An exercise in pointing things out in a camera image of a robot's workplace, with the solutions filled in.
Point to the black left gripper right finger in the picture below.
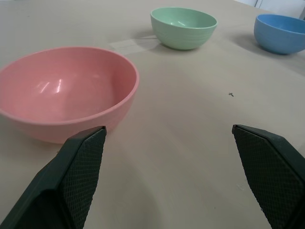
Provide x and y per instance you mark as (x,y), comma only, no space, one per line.
(271,171)

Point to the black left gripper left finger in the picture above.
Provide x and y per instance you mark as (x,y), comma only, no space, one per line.
(71,176)

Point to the pink plastic bowl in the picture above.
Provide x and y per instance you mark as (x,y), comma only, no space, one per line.
(64,93)

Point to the blue plastic bowl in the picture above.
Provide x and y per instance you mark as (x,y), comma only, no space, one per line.
(278,33)

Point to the clear tape strip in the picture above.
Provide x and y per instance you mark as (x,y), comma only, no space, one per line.
(124,44)

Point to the green plastic bowl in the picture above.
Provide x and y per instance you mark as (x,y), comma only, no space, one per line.
(183,26)

